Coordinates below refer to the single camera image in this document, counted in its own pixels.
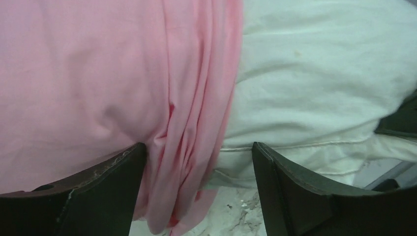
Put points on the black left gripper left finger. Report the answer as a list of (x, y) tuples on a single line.
[(98, 201)]

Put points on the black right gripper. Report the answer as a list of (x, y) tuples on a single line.
[(402, 123)]

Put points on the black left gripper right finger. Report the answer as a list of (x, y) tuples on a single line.
[(296, 201)]

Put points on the white pillow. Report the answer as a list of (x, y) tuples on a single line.
[(315, 78)]

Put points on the pink pillowcase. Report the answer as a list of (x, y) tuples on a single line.
[(81, 80)]

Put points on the aluminium table frame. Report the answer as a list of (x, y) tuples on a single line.
[(403, 175)]

